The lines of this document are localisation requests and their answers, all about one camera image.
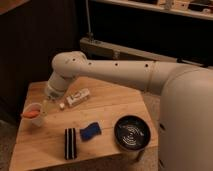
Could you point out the white cup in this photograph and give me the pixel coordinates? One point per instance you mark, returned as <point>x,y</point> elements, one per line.
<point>39,120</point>

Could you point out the black ceramic bowl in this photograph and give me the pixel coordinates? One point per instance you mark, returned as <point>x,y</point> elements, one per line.
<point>132,133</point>

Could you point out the black white striped cloth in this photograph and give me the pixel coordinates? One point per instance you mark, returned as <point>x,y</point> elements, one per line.
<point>70,144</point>

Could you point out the grey metal rail bench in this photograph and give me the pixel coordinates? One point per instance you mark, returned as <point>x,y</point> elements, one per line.
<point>114,51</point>

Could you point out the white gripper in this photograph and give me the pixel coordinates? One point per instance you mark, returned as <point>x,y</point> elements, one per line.
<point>51,95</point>

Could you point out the orange carrot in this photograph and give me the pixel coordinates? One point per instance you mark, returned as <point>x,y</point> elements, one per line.
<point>30,114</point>

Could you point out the white plastic bottle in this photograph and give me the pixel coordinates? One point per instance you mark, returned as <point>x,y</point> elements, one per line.
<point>75,99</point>

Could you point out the wooden wall shelf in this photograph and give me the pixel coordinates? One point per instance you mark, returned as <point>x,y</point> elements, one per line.
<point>156,8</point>

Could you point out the wooden table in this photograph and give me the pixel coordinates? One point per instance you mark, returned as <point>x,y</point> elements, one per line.
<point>42,147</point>

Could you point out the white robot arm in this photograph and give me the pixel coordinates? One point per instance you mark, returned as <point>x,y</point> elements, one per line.
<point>185,141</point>

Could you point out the blue sponge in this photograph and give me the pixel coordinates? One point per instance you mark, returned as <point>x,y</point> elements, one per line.
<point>90,131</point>

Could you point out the metal pole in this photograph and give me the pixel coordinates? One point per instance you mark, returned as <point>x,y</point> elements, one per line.
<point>90,34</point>

